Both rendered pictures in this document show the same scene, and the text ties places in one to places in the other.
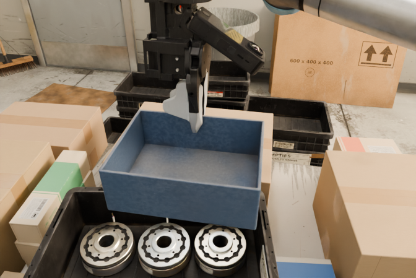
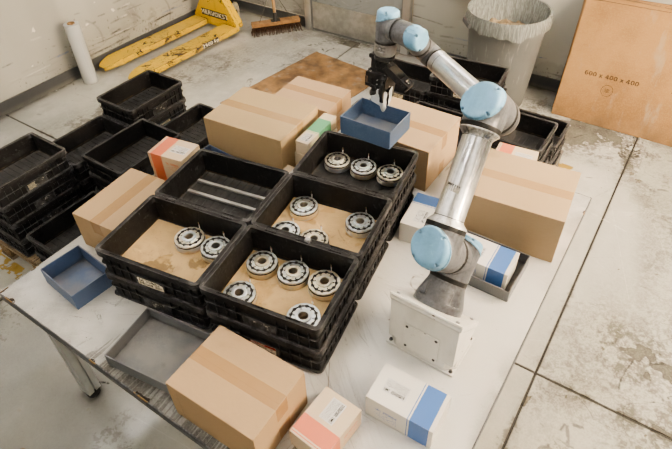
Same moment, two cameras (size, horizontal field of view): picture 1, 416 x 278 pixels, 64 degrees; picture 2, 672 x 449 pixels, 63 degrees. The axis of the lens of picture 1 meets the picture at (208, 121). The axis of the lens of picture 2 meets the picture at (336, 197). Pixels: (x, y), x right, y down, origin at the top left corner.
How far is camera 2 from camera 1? 1.52 m
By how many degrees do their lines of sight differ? 21
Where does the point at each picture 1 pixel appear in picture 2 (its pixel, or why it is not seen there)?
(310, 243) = not seen: hidden behind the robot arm
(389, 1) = (446, 75)
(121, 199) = (345, 128)
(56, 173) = (319, 123)
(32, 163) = (307, 115)
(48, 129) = (316, 99)
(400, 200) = (494, 175)
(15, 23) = not seen: outside the picture
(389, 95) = not seen: outside the picture
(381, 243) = not seen: hidden behind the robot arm
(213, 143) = (390, 118)
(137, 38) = (414, 14)
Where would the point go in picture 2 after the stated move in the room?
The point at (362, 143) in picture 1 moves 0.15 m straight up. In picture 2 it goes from (513, 150) to (521, 118)
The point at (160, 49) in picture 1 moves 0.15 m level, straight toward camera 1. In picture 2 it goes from (371, 75) to (361, 97)
